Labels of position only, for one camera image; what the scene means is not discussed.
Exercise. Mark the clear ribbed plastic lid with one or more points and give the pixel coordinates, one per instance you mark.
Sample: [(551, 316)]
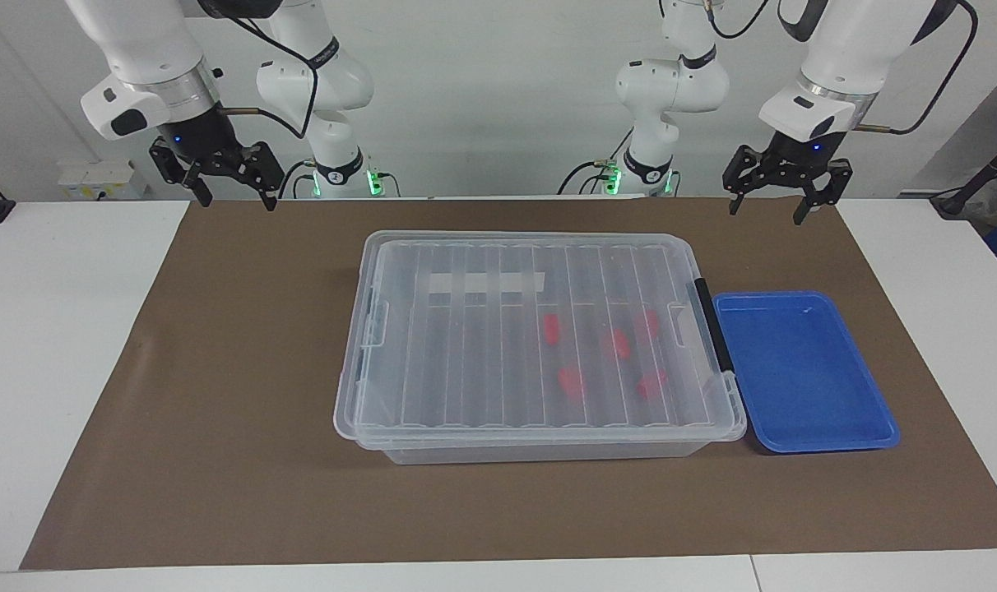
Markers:
[(466, 362)]

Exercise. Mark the clear plastic storage box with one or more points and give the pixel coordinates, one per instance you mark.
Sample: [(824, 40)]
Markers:
[(548, 452)]

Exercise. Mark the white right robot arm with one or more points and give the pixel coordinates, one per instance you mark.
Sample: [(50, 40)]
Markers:
[(145, 41)]

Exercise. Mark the black stand leg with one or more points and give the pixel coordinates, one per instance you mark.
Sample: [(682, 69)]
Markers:
[(984, 173)]

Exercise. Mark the brown table mat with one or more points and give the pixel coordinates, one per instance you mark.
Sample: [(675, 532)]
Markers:
[(219, 411)]

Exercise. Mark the blue plastic tray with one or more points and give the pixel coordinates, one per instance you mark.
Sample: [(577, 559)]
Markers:
[(803, 370)]

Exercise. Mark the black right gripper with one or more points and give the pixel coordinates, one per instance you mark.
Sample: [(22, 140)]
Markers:
[(202, 136)]

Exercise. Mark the red block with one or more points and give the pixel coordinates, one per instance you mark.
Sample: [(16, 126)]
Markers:
[(651, 383), (571, 382), (646, 325), (552, 329), (618, 344)]

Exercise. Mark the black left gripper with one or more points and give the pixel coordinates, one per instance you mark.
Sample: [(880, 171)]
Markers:
[(803, 152)]

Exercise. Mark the white power strip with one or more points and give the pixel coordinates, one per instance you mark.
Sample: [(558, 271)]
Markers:
[(95, 177)]

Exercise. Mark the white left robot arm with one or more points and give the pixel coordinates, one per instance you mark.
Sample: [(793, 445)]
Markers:
[(852, 49)]

